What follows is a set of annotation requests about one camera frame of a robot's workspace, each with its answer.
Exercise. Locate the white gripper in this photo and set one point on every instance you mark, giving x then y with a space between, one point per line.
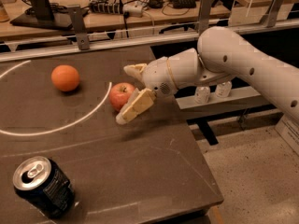
156 75

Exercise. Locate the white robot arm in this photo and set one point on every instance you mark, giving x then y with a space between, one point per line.
220 56

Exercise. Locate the red apple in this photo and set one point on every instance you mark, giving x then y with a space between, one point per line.
120 94

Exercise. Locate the left clear sanitizer bottle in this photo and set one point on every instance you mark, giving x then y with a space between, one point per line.
201 95

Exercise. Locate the clear sanitizer bottle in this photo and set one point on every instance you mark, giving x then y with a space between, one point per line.
223 89
201 95

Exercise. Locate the orange fruit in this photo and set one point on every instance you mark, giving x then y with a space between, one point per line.
65 77

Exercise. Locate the grey power strip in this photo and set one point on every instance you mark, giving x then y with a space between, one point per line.
109 8

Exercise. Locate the right clear sanitizer bottle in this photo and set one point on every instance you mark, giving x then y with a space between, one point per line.
223 89

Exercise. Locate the grey metal shelf beam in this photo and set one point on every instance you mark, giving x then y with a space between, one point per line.
238 98

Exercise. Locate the black monitor stand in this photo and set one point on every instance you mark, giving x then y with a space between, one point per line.
44 16

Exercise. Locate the dark soda can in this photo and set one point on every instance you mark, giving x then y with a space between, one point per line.
42 183

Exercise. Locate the cardboard box on floor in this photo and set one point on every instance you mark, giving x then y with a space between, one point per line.
289 133

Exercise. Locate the left metal bracket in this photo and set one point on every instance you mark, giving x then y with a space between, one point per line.
78 27

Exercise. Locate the metal bracket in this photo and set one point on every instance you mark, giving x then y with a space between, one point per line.
269 19
204 12
78 27

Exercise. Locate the middle metal bracket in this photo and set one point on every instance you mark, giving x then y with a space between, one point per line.
204 12

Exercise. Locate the metal table rail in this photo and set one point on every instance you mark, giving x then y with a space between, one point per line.
29 54

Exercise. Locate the right metal bracket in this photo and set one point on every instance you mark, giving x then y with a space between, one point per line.
269 19

